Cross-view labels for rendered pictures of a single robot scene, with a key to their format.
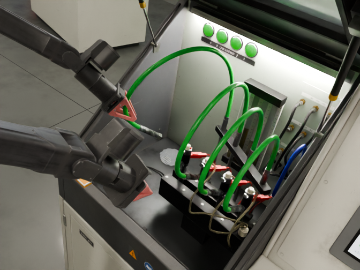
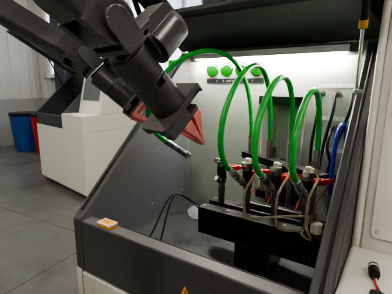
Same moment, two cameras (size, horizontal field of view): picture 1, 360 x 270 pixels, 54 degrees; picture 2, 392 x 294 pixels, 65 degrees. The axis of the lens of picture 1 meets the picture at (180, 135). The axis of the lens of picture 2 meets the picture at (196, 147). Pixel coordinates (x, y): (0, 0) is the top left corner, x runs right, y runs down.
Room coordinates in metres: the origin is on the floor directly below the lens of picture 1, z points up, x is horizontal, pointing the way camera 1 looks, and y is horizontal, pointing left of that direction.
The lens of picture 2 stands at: (0.02, 0.07, 1.33)
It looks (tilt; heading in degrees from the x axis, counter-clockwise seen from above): 12 degrees down; 358
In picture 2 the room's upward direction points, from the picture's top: straight up
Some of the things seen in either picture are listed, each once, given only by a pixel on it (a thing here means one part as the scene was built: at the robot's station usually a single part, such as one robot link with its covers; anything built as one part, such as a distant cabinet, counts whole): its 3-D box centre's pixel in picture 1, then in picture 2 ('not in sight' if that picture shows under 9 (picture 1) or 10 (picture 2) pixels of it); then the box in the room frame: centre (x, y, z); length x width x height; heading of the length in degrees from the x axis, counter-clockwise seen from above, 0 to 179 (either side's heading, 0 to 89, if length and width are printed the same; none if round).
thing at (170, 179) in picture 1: (204, 214); (258, 238); (0.80, -0.13, 0.91); 0.34 x 0.10 x 0.15; 55
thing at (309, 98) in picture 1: (301, 133); (332, 125); (0.94, -0.38, 1.20); 0.13 x 0.03 x 0.31; 55
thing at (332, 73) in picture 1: (258, 38); (262, 53); (1.08, -0.19, 1.43); 0.54 x 0.03 x 0.02; 55
